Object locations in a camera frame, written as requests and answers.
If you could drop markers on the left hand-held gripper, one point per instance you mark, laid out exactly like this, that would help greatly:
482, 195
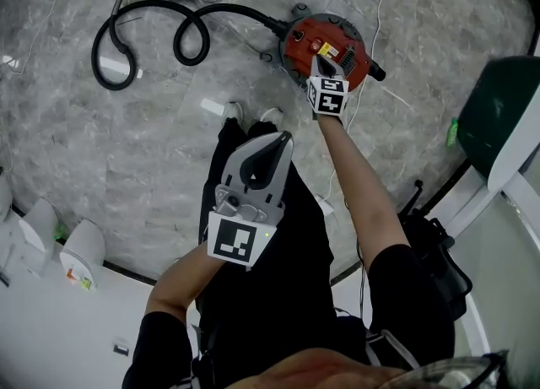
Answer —
238, 237

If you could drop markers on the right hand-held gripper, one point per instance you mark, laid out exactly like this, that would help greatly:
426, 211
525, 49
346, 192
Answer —
329, 98

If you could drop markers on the red and teal vacuum cleaner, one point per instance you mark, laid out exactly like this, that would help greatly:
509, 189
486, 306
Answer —
327, 47

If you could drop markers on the person's right forearm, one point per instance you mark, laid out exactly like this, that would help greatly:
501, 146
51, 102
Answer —
363, 193

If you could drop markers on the person's left forearm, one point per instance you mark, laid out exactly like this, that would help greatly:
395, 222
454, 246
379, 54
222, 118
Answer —
185, 286

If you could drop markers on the person's white right shoe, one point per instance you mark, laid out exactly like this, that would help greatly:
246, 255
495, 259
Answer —
271, 115

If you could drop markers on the person's white shoe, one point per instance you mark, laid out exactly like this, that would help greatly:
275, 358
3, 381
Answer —
271, 115
233, 111

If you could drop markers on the person's white left shoe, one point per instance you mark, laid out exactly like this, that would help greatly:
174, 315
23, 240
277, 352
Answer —
233, 111

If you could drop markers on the white power strip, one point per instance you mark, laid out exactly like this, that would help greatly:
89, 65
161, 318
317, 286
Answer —
324, 205

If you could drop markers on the person's black clothing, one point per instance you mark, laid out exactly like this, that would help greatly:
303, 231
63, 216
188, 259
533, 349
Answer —
270, 294

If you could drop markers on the green plastic bottle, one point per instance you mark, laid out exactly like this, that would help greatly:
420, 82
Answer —
452, 133

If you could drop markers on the black office chair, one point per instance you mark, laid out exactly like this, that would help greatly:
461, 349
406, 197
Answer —
439, 248

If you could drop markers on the person's clear glasses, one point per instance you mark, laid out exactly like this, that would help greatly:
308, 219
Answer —
460, 368

